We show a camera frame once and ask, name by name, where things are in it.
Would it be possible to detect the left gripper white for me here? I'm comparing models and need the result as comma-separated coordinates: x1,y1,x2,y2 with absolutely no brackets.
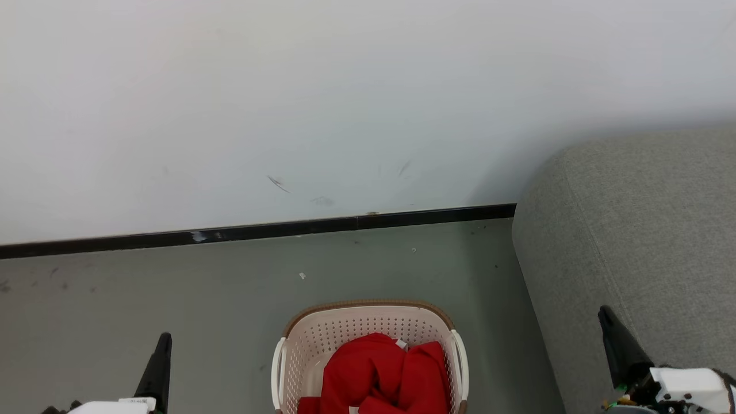
66,332,173,414

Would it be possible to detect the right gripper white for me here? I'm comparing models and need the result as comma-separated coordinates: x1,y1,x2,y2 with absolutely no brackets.
598,305,736,414

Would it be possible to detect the plain red garment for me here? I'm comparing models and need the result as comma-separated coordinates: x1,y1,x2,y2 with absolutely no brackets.
397,340,451,414

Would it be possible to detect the red garment with white band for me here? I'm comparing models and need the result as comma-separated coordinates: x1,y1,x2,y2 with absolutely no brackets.
298,332,409,414

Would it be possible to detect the grey fabric sofa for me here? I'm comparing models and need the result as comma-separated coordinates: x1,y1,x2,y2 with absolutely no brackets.
512,125,736,414

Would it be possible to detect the cream perforated laundry basket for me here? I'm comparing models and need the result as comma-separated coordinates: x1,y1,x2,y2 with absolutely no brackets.
271,299,469,414

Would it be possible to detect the black wall baseboard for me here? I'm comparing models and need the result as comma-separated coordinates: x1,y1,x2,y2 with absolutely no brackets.
0,203,517,259

